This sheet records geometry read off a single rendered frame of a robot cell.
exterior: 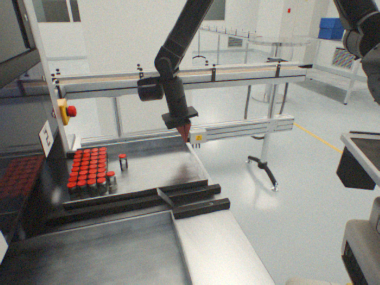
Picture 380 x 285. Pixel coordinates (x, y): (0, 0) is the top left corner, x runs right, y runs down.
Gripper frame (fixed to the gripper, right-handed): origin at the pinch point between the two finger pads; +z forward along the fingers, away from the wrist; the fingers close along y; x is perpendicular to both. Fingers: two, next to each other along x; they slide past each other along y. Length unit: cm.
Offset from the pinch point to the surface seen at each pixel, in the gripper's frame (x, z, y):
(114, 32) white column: -143, -27, 11
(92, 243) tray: 29.4, -0.2, 27.7
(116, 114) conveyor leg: -87, 16, 25
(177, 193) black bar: 21.4, 1.6, 8.3
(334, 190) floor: -53, 117, -121
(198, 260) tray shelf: 38.7, 3.8, 9.1
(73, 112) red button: -16.3, -13.2, 31.5
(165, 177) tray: 11.8, 3.0, 9.7
